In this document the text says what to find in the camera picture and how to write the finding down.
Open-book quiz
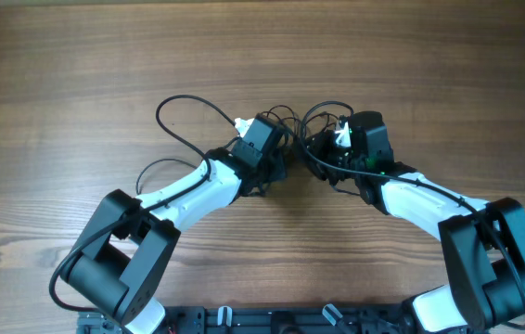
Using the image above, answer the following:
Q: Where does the black cable bundle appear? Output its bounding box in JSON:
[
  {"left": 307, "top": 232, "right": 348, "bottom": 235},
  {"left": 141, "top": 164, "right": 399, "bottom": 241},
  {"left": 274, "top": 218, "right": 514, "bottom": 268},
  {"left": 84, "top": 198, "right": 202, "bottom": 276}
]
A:
[{"left": 134, "top": 100, "right": 403, "bottom": 199}]

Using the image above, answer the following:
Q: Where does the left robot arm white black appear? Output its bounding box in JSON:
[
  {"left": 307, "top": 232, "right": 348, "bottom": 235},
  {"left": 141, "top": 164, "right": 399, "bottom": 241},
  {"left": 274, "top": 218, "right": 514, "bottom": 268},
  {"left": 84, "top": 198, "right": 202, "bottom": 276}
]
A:
[{"left": 59, "top": 114, "right": 286, "bottom": 333}]

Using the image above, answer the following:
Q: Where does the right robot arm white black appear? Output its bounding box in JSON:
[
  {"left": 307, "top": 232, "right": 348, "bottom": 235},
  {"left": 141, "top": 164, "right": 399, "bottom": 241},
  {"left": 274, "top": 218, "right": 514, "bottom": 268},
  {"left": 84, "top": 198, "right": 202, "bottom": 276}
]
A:
[{"left": 299, "top": 111, "right": 525, "bottom": 333}]

